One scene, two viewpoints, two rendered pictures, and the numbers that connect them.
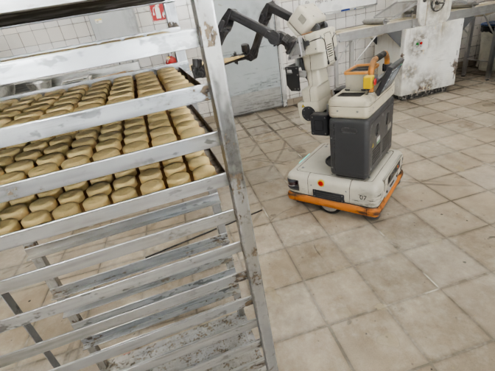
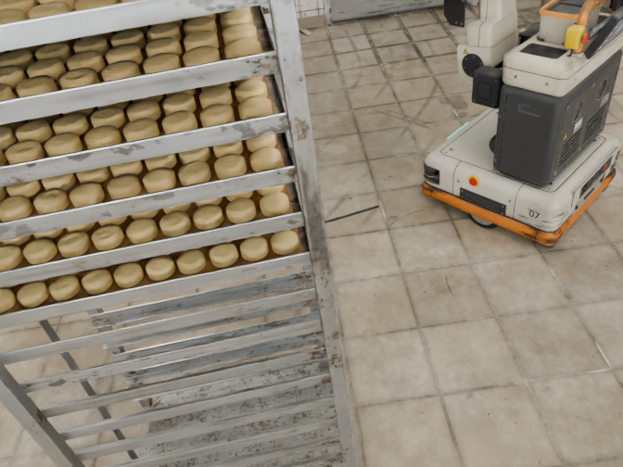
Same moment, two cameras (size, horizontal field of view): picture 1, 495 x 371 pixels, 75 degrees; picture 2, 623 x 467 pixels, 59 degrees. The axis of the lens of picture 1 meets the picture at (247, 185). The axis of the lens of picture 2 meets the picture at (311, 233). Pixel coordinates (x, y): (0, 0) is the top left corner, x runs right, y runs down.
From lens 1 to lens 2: 38 cm
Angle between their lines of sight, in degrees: 14
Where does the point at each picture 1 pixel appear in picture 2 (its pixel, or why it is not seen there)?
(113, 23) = not seen: outside the picture
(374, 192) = (553, 210)
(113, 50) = (193, 137)
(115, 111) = (189, 194)
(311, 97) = (480, 40)
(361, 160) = (540, 157)
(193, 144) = (273, 224)
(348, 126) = (528, 104)
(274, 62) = not seen: outside the picture
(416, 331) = (558, 422)
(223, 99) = (311, 189)
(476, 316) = not seen: outside the picture
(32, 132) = (103, 212)
